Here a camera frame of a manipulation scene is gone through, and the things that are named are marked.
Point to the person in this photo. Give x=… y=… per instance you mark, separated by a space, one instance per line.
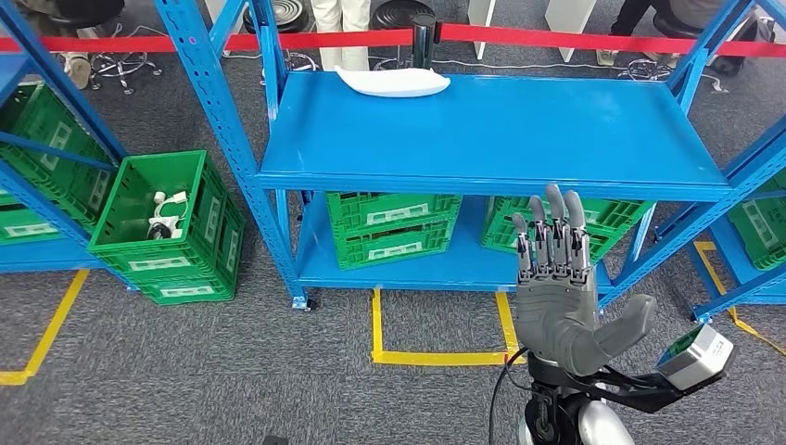
x=694 y=9
x=77 y=70
x=331 y=15

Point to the white plastic panel part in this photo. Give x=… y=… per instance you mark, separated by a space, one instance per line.
x=393 y=83

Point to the blue metal shelf rack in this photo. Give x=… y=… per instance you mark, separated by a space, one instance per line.
x=491 y=135
x=755 y=285
x=37 y=255

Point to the green open plastic crate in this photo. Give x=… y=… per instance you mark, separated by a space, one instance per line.
x=153 y=184

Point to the white adapter box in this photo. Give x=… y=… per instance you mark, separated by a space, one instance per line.
x=177 y=233

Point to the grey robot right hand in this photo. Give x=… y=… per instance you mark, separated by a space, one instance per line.
x=552 y=313

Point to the black stanchion post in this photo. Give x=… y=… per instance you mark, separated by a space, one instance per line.
x=424 y=43

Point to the green folded plastic crate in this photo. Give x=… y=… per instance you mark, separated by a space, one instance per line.
x=350 y=209
x=614 y=215
x=6 y=198
x=24 y=230
x=184 y=292
x=362 y=255

